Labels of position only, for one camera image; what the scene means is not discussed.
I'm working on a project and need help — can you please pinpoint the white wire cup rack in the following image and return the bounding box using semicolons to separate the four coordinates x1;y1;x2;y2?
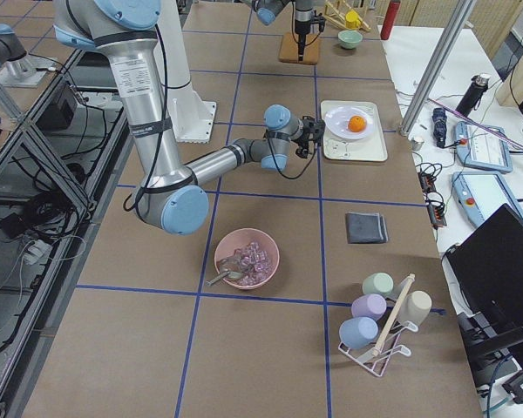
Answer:
338;273;418;377

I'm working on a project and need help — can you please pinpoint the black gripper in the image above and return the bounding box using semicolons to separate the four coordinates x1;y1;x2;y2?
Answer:
293;11;324;62
294;116;326;158

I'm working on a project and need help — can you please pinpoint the black laptop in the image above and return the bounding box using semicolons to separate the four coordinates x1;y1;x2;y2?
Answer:
447;204;523;369

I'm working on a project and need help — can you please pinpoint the small metal cup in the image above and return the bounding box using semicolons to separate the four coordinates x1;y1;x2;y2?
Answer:
411;136;425;152

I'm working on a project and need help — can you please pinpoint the purple pastel cup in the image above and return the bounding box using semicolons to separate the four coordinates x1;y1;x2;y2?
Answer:
350;293;387;321

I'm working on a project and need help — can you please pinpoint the pink bowl with ice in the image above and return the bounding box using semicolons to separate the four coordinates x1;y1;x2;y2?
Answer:
214;228;280;290

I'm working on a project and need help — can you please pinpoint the black water bottle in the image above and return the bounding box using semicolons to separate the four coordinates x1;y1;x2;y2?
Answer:
456;73;492;117

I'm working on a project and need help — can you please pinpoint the teach pendant tablet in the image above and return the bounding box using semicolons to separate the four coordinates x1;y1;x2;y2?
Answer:
454;122;513;173
452;171;523;227

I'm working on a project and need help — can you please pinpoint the folded blue umbrella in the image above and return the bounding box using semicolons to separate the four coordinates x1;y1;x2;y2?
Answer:
432;107;450;149

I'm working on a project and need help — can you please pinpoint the near teach pendant tablet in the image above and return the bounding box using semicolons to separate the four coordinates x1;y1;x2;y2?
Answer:
452;171;523;227

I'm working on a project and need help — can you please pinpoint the far teach pendant tablet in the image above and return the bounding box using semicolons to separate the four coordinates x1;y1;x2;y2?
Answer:
454;122;513;173

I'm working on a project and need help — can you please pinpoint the cream bear tray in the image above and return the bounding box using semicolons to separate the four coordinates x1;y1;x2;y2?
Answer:
320;100;388;162

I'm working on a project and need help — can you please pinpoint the white round plate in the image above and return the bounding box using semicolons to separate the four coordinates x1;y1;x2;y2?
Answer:
324;105;376;140

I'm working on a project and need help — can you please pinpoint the green bowl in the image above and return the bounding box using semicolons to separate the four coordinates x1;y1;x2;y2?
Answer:
337;30;363;50

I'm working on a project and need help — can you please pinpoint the red cylinder bottle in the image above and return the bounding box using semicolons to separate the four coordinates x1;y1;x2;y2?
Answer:
380;0;401;41

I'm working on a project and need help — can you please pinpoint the metal scoop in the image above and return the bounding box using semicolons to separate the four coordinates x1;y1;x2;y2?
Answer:
207;258;244;286

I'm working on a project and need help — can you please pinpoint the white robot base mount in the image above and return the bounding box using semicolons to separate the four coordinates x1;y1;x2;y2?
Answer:
169;85;217;144

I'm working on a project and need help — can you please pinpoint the aluminium frame post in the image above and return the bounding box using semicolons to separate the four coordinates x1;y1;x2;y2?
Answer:
398;0;477;137

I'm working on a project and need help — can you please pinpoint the blue pastel cup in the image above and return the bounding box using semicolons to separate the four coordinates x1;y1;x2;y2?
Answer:
339;317;378;349

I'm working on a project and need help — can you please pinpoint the green pastel cup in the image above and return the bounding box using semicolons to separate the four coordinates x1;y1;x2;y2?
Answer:
362;272;394;298

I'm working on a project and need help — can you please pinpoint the yellow cup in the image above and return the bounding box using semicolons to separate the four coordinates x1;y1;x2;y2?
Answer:
344;10;363;30

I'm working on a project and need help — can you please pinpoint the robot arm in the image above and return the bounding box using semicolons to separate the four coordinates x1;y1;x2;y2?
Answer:
53;1;325;235
242;0;326;65

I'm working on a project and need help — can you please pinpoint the grey folded cloth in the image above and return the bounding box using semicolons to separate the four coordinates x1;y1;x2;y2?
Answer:
345;212;389;244

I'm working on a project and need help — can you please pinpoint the wooden cutting board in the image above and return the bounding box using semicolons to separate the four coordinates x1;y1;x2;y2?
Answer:
278;32;321;65

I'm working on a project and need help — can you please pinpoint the wooden peg rack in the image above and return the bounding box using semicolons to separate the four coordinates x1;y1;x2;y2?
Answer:
323;0;370;32

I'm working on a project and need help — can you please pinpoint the orange fruit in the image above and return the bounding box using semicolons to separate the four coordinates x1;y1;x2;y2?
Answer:
347;115;367;133

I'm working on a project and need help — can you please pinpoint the beige pastel cup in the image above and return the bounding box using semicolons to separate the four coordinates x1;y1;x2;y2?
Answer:
399;291;432;327

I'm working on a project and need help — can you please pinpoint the green-tipped metal stand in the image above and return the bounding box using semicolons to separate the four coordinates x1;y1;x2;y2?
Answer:
426;97;523;178

